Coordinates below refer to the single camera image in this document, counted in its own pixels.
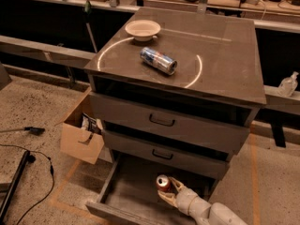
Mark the black-tipped tool on floor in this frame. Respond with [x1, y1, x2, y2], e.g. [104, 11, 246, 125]
[0, 127, 45, 135]

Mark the grey drawer cabinet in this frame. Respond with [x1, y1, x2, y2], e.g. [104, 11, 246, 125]
[83, 6, 268, 225]

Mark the grey top drawer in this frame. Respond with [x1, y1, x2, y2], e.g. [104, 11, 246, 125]
[89, 92, 249, 153]

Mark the grey metal rail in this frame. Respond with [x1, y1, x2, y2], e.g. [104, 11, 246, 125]
[0, 36, 95, 68]

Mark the blue silver energy drink can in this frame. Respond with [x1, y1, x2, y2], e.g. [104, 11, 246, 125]
[140, 47, 177, 75]

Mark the grey middle drawer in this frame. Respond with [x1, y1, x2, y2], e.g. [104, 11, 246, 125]
[102, 129, 229, 180]

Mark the black floor cable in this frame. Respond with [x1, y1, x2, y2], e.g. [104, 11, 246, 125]
[0, 143, 56, 225]

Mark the clear sanitizer bottle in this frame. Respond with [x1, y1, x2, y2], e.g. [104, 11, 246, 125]
[277, 71, 298, 98]

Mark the orange coke can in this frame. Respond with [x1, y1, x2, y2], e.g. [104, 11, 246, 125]
[156, 174, 171, 192]

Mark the green-handled stick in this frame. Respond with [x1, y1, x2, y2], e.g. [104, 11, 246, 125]
[83, 1, 98, 53]

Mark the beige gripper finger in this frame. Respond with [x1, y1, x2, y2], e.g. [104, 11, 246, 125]
[157, 190, 177, 207]
[169, 176, 186, 192]

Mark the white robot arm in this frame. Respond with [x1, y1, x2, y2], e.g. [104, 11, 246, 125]
[156, 174, 247, 225]

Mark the grey open bottom drawer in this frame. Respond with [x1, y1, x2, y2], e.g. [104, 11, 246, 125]
[86, 153, 215, 225]

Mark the white paper bowl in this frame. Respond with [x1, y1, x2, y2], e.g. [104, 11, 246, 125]
[125, 20, 161, 41]

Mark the black bar on floor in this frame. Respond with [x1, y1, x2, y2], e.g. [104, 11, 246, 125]
[0, 151, 31, 225]

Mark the open cardboard box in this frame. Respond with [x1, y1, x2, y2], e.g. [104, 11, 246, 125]
[59, 88, 104, 164]

